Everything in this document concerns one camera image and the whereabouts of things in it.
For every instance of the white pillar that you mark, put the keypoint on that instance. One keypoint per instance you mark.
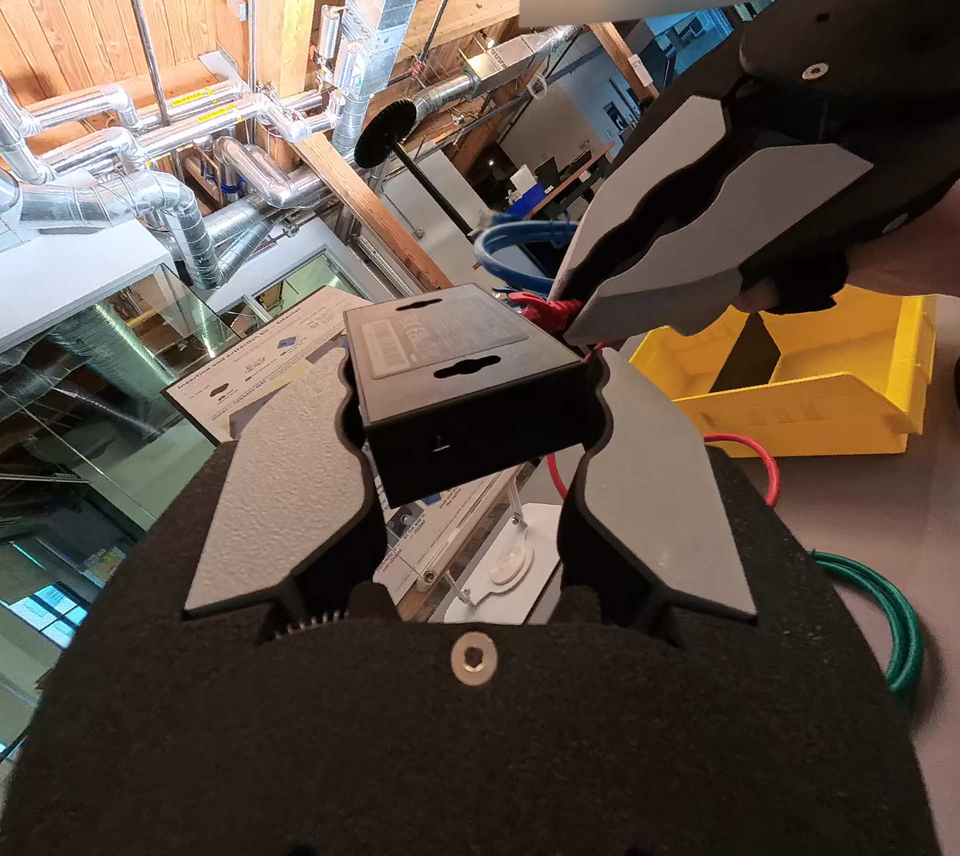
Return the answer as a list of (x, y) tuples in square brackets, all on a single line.
[(60, 279)]

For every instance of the yellow plastic bin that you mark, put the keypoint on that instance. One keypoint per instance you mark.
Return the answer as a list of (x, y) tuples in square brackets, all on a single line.
[(855, 392)]

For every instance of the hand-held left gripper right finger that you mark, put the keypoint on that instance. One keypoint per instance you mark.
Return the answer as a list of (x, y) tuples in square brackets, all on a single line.
[(660, 519)]

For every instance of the white sign base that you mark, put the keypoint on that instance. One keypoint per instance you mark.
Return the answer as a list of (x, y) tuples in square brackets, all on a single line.
[(510, 571)]

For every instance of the black round stand lamp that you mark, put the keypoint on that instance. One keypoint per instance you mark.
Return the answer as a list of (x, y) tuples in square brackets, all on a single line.
[(387, 129)]

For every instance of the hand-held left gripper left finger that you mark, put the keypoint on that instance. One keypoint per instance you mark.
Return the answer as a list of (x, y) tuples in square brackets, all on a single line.
[(278, 511)]

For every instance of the printed instruction sheet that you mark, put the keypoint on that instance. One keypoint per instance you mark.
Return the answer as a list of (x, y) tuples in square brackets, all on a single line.
[(248, 377)]

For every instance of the black ethernet port box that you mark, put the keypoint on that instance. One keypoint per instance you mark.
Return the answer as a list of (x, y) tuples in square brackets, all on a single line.
[(465, 407)]

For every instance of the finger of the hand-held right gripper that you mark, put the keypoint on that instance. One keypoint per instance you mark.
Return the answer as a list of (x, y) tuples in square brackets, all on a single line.
[(653, 189), (750, 227)]

